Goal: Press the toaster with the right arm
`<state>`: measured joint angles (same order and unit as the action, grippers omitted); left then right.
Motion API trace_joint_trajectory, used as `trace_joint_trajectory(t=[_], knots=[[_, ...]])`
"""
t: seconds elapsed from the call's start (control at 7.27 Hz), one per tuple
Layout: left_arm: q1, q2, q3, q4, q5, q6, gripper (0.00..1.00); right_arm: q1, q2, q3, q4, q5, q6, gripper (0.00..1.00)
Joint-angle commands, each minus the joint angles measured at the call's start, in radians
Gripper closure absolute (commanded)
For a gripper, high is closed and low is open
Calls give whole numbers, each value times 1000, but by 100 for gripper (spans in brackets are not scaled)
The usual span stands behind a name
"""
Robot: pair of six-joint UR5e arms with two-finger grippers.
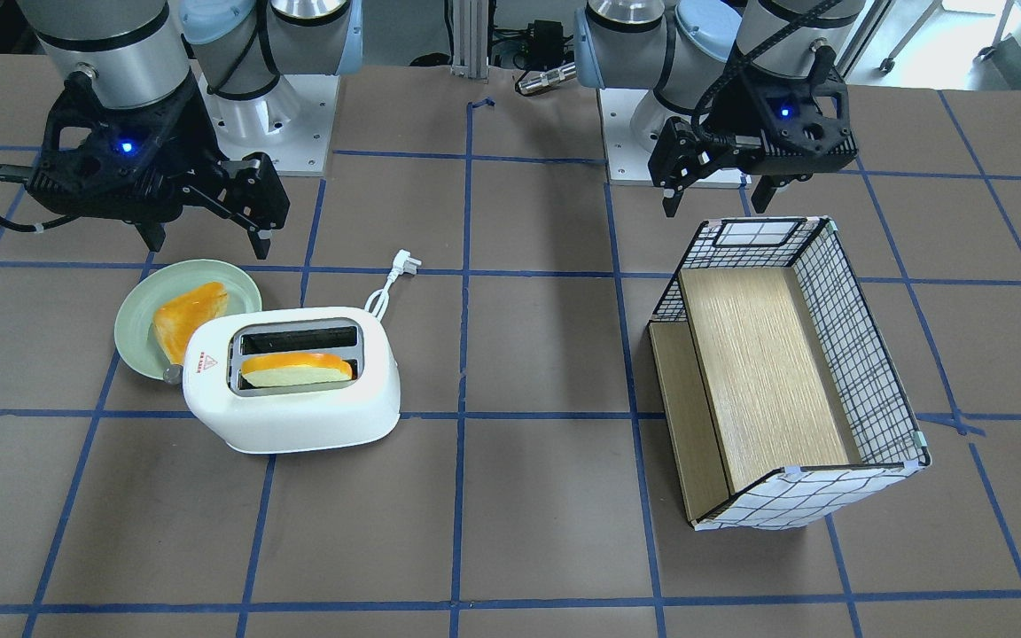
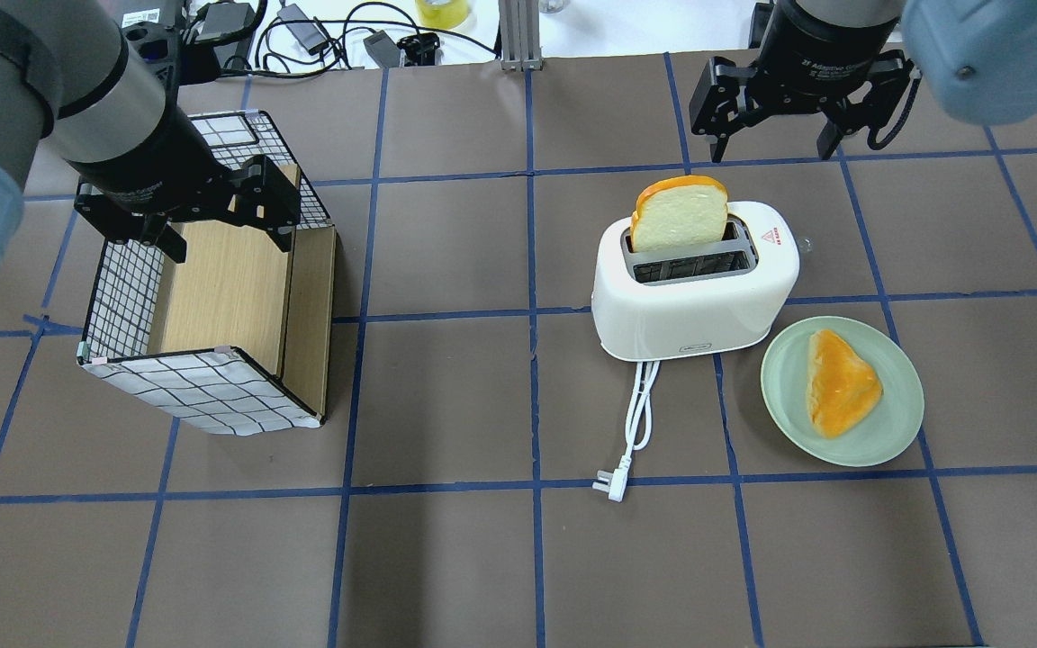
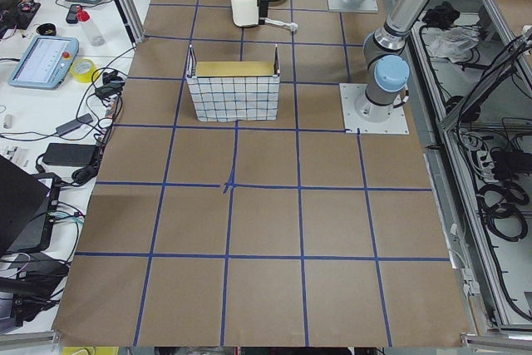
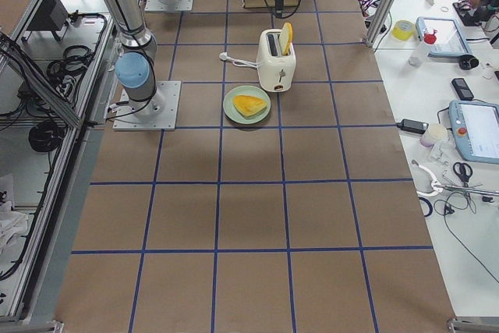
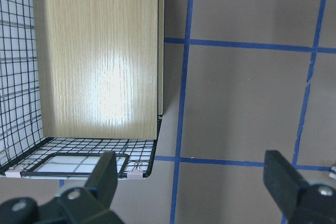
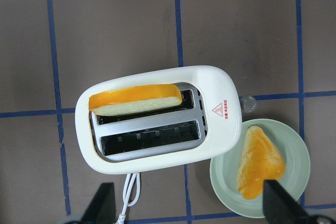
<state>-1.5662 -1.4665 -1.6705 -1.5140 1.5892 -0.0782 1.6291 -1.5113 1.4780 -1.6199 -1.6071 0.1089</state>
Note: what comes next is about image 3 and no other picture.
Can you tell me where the white toaster power cable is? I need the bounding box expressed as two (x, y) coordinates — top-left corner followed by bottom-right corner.
(263, 17), (300, 33)

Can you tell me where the checkered wire wooden shelf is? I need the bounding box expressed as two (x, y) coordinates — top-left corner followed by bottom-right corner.
(186, 46), (281, 122)

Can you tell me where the clear bottle red cap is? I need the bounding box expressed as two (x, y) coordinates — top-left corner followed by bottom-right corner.
(76, 7), (106, 47)

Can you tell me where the black phone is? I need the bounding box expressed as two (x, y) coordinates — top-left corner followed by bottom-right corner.
(66, 3), (81, 25)

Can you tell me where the yellow tape roll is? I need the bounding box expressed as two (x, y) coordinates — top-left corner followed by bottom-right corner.
(70, 58), (96, 83)

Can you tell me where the black laptop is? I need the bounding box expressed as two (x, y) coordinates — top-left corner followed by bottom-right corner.
(1, 157), (60, 255)

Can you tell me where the near blue teach pendant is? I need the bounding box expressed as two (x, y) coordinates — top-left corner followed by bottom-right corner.
(8, 36), (79, 90)

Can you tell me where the white two-slot toaster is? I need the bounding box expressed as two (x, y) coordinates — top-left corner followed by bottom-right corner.
(230, 0), (259, 27)

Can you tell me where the black power adapter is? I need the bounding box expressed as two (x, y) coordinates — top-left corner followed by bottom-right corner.
(42, 143), (97, 167)

